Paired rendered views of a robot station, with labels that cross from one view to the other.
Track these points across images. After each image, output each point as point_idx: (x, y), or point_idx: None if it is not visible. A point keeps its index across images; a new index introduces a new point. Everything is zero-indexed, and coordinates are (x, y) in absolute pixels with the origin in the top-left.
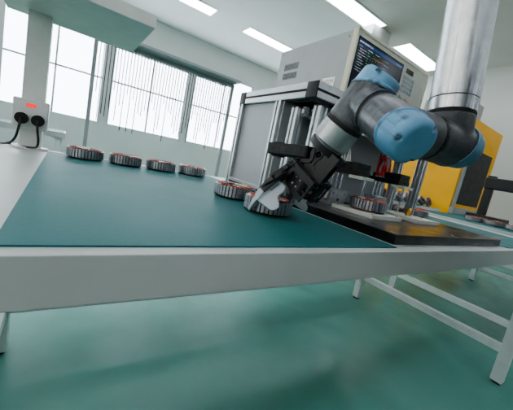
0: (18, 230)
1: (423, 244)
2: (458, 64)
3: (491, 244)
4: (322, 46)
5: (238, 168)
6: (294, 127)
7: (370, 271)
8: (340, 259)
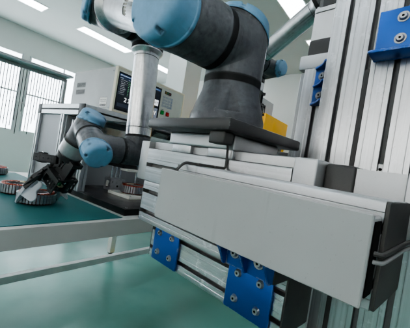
0: None
1: None
2: (134, 110)
3: None
4: (99, 74)
5: (38, 166)
6: None
7: (93, 234)
8: (63, 229)
